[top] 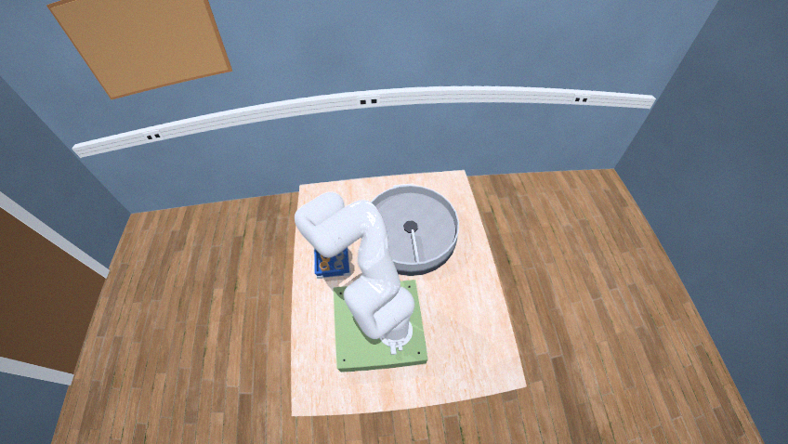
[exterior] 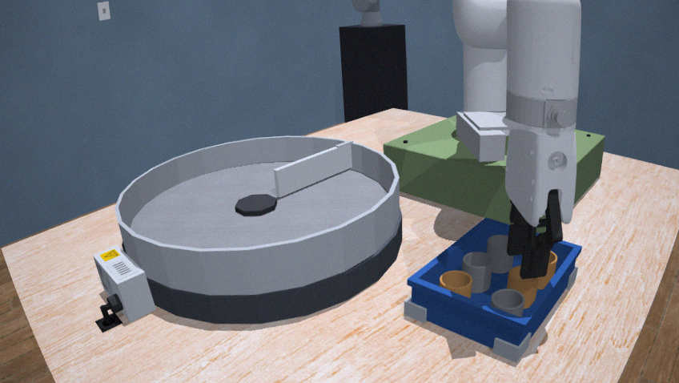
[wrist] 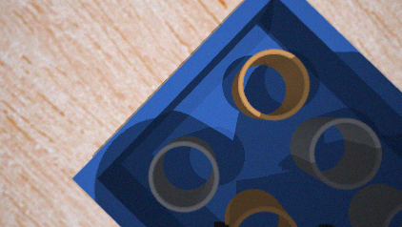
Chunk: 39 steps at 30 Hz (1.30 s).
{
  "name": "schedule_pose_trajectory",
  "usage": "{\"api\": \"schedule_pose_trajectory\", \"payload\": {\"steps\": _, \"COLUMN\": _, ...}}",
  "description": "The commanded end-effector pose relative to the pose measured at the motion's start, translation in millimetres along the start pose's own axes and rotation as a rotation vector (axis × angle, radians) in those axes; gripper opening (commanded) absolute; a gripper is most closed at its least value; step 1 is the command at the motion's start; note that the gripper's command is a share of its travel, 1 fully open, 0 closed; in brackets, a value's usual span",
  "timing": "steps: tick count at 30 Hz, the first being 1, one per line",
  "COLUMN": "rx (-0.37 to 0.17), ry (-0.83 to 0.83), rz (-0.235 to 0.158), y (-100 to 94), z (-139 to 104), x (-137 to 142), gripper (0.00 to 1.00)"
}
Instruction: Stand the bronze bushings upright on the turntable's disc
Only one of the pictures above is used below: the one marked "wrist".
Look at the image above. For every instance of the bronze bushing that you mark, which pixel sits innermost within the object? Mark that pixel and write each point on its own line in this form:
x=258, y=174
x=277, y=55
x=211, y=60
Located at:
x=253, y=201
x=294, y=74

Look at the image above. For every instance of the grey metal bushing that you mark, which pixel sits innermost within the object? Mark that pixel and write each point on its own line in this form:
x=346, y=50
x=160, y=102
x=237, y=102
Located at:
x=374, y=206
x=176, y=199
x=361, y=158

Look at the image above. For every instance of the blue open-top crate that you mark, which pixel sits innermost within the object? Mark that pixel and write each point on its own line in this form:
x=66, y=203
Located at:
x=250, y=153

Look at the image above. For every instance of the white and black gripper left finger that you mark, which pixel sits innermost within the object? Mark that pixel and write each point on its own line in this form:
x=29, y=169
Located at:
x=220, y=224

